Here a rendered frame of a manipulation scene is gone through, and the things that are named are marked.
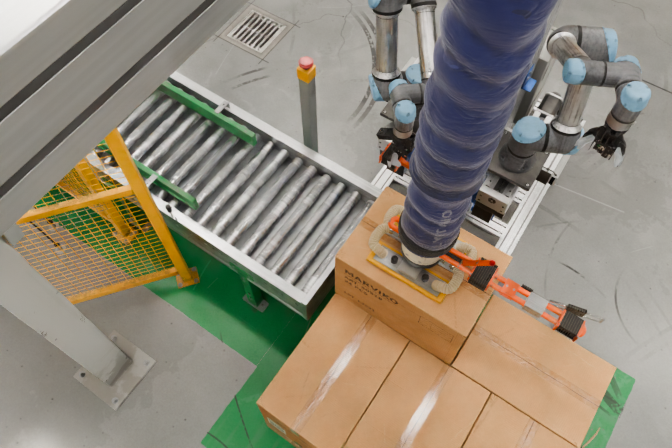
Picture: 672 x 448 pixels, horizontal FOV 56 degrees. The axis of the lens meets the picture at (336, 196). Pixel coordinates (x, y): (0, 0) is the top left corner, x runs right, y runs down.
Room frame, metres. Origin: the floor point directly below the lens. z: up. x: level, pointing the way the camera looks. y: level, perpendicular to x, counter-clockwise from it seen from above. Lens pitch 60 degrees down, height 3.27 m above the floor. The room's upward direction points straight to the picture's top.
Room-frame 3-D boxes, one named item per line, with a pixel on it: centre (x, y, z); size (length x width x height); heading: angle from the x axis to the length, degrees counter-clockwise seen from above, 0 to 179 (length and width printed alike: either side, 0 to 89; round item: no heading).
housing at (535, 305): (0.80, -0.73, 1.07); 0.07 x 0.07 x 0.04; 56
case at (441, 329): (1.05, -0.35, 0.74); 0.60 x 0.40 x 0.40; 56
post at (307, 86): (2.00, 0.14, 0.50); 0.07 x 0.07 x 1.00; 56
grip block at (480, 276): (0.92, -0.55, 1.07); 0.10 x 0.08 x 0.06; 146
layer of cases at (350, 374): (0.63, -0.44, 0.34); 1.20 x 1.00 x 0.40; 56
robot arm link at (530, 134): (1.46, -0.77, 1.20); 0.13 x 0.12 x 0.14; 83
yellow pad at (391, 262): (0.98, -0.29, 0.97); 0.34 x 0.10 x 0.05; 56
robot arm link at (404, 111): (1.43, -0.26, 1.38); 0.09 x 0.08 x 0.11; 8
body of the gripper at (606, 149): (1.14, -0.85, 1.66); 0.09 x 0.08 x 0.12; 147
